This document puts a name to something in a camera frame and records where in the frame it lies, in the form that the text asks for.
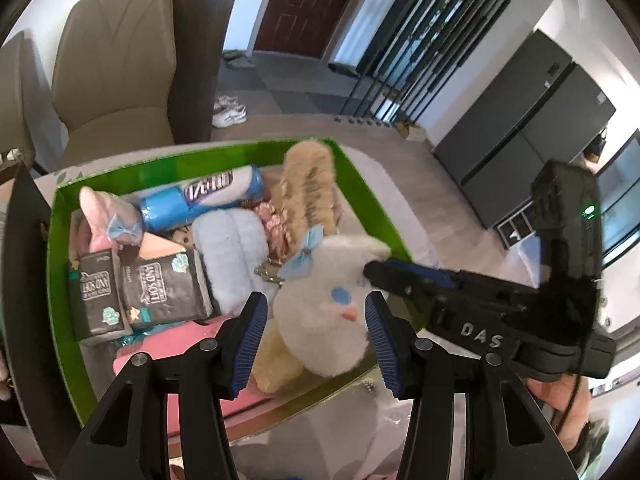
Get beige chair near cabinet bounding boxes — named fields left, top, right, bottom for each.
left=51, top=0, right=177, bottom=167

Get dark wooden door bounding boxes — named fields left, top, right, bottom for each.
left=254, top=0, right=350, bottom=58

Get white sneakers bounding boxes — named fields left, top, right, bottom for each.
left=212, top=96, right=247, bottom=129

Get blue garbage bag roll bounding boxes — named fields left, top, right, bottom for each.
left=140, top=166, right=265, bottom=233

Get dark grey refrigerator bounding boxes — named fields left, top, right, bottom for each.
left=435, top=30, right=616, bottom=229

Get beige chair far left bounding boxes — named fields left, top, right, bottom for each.
left=1, top=32, right=48, bottom=176

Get dark cabinet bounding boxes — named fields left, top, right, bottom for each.
left=168, top=0, right=234, bottom=144

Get green storage box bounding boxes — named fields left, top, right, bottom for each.
left=39, top=139, right=439, bottom=424

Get black tissue pack left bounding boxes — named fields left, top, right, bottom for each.
left=68, top=249, right=132, bottom=347

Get black storage box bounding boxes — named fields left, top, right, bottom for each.
left=1, top=164, right=81, bottom=476

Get yellow item in bag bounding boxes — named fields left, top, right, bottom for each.
left=250, top=323, right=322, bottom=396

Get black tissue pack right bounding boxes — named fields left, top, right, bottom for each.
left=120, top=249, right=214, bottom=328

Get black tissue pack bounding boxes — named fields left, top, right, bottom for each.
left=68, top=249, right=132, bottom=347
left=120, top=249, right=214, bottom=328

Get pink bunny ear toy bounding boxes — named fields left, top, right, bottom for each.
left=79, top=186, right=144, bottom=252

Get pink flat box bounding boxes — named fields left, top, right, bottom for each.
left=112, top=318, right=262, bottom=438

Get white plush dog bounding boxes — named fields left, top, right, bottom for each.
left=272, top=226, right=390, bottom=377

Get light blue folded towel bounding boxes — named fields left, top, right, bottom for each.
left=192, top=208, right=279, bottom=316

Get black slatted room divider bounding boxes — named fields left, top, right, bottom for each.
left=335, top=0, right=512, bottom=126

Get person's right hand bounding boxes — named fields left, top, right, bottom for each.
left=526, top=374, right=591, bottom=452

